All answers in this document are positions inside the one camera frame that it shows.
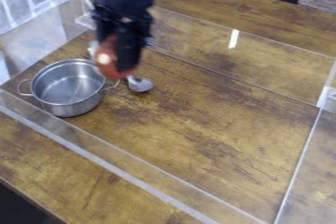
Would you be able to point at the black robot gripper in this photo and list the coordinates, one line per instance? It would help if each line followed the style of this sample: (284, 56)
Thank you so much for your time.
(109, 13)

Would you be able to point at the red and white toy mushroom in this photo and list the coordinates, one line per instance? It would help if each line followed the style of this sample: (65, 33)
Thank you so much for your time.
(105, 60)

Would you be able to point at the small silver pot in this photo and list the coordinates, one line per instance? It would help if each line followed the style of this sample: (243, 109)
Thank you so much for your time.
(68, 87)

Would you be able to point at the clear acrylic triangular bracket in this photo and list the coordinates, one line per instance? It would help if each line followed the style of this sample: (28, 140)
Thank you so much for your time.
(85, 20)

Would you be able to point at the spoon with yellow handle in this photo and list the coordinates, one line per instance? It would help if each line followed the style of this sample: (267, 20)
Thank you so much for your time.
(136, 84)

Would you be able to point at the clear acrylic enclosure wall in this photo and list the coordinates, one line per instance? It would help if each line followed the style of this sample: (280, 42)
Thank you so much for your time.
(228, 144)

